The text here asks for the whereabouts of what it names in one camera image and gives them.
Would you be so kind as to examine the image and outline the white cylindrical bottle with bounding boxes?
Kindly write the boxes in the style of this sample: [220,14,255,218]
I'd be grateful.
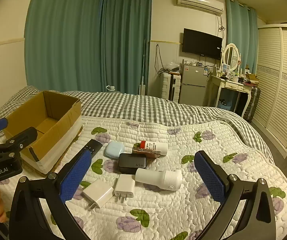
[135,168,183,192]

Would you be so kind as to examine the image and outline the black remote control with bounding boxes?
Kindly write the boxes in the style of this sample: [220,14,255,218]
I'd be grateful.
[82,139,103,156]

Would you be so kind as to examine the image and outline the hanging black cables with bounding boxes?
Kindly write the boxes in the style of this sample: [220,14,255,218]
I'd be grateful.
[155,44,165,76]

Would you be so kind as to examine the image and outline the clear plastic bag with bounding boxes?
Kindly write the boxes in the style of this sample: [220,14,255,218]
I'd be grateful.
[165,62,182,73]

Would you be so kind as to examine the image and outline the white louvered wardrobe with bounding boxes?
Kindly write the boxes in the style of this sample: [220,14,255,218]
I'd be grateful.
[251,24,287,159]

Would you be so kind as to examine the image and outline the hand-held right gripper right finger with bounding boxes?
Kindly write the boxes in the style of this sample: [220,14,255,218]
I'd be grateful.
[194,150,276,240]

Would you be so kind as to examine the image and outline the white charger plug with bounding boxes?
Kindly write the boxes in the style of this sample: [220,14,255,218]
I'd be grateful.
[82,179,114,211]
[114,174,136,202]

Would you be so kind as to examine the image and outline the narrow green curtain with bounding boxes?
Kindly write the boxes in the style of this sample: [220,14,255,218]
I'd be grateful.
[226,0,259,73]

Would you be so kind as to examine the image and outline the dark checkered suitcase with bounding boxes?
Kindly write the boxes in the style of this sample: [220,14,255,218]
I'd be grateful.
[243,87,261,122]

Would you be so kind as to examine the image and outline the blue basket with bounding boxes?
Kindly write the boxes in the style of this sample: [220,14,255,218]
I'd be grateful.
[218,98,235,112]

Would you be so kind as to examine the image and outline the brown case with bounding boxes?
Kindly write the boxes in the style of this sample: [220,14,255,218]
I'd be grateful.
[132,147,162,159]

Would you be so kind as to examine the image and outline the black bottle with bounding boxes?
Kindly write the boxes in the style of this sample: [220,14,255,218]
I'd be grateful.
[118,153,150,175]

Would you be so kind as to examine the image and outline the white ribbed suitcase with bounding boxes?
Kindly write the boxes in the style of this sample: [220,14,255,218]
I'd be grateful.
[160,72,182,103]

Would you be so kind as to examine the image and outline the white floral quilt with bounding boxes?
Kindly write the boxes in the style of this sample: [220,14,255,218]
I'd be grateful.
[0,116,287,240]

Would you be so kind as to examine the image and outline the white tube with red cap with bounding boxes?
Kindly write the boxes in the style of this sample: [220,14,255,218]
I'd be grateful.
[133,141,169,157]

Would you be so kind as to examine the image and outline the black wall television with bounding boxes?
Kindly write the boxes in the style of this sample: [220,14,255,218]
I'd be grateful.
[183,28,223,61]

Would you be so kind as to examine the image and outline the light blue earbud case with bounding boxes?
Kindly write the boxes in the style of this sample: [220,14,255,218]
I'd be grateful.
[105,141,126,158]

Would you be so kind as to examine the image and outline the wide green curtain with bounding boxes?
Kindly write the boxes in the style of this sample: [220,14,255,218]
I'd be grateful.
[24,0,103,93]

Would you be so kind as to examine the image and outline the cardboard box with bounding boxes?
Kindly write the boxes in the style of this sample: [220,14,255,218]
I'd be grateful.
[3,91,83,175]

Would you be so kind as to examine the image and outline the white mop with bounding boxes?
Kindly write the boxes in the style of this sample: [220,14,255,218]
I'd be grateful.
[138,39,149,96]

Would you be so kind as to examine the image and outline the small brown box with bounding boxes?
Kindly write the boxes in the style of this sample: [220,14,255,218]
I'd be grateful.
[245,73,259,84]

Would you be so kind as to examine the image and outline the grey small fridge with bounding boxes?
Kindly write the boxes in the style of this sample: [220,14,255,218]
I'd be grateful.
[179,64,209,106]

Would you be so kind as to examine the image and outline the oval white vanity mirror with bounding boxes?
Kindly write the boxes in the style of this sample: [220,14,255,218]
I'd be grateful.
[223,43,241,73]

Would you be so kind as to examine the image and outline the white dressing table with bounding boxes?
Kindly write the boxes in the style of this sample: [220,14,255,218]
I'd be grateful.
[210,74,256,117]

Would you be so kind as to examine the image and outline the white air conditioner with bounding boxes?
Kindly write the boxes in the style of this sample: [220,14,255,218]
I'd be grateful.
[176,0,225,16]

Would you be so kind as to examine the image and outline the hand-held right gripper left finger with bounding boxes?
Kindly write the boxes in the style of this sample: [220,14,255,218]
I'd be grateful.
[8,150,92,240]

